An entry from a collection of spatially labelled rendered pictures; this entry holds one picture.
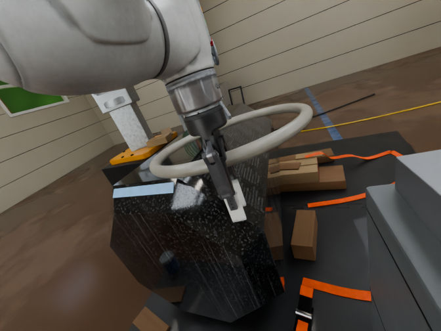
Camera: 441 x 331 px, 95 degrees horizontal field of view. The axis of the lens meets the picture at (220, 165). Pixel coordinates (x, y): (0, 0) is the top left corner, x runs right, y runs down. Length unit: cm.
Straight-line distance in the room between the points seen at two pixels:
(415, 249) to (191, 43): 46
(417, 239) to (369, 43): 597
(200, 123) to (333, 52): 585
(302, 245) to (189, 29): 120
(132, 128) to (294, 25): 492
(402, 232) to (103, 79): 50
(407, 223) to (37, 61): 55
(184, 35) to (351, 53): 597
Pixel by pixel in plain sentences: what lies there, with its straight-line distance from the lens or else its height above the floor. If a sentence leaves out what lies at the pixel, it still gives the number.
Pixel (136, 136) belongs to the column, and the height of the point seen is 89.
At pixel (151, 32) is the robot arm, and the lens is 29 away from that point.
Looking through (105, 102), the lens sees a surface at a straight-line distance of 187.
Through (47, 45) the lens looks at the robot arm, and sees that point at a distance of 23.
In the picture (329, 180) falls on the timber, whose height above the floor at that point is 10.
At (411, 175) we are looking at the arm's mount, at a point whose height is 87.
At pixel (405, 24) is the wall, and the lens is 653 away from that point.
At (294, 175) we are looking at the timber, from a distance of 181.
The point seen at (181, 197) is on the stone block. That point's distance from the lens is 73.
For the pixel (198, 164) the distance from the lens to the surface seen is 41.
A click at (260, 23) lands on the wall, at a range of 605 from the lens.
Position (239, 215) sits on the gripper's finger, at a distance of 43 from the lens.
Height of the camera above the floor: 114
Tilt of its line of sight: 24 degrees down
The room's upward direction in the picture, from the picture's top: 21 degrees counter-clockwise
